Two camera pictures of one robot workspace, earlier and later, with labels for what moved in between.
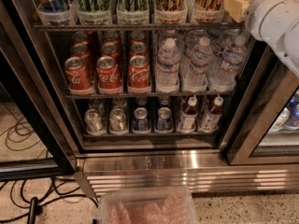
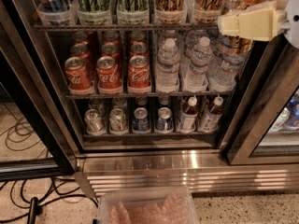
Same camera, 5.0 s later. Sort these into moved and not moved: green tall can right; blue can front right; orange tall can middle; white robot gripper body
Moved: white robot gripper body
Not moved: blue can front right; green tall can right; orange tall can middle
